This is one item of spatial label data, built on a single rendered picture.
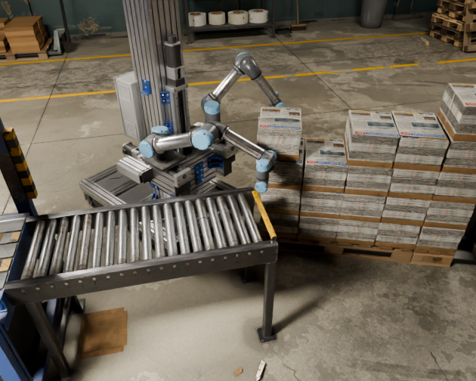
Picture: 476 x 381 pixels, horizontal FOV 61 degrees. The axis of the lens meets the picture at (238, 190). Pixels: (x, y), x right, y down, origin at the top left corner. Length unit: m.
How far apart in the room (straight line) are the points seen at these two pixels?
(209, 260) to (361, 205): 1.29
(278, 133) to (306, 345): 1.35
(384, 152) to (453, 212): 0.69
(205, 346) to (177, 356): 0.18
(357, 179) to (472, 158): 0.70
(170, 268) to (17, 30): 6.63
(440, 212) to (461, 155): 0.46
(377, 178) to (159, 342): 1.78
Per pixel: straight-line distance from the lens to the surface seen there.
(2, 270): 2.33
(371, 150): 2.73
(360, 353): 2.77
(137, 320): 2.90
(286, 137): 2.65
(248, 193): 2.51
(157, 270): 2.10
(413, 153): 2.79
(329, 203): 2.93
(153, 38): 2.73
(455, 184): 2.99
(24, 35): 8.21
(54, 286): 2.17
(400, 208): 3.02
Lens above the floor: 2.27
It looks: 36 degrees down
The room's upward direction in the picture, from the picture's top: 1 degrees counter-clockwise
